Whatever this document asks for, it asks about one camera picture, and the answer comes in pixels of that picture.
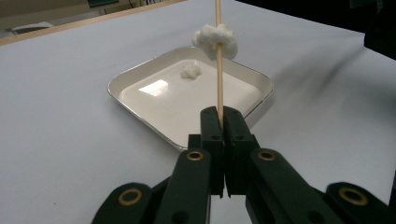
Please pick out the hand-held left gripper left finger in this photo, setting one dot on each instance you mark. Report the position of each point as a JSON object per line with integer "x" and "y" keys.
{"x": 214, "y": 155}

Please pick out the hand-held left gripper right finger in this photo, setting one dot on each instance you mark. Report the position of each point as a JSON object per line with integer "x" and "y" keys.
{"x": 236, "y": 155}

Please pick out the white square tray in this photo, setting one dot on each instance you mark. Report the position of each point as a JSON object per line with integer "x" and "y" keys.
{"x": 174, "y": 107}

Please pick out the wooden skewer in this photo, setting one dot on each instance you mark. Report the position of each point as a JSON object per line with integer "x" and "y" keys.
{"x": 220, "y": 82}

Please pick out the white cotton ball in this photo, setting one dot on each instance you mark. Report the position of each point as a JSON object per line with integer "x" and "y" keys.
{"x": 206, "y": 39}
{"x": 190, "y": 71}

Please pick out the dark curtain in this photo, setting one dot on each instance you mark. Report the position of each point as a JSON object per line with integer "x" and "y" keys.
{"x": 311, "y": 12}

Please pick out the white background object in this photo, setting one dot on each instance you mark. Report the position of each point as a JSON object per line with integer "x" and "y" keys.
{"x": 31, "y": 28}

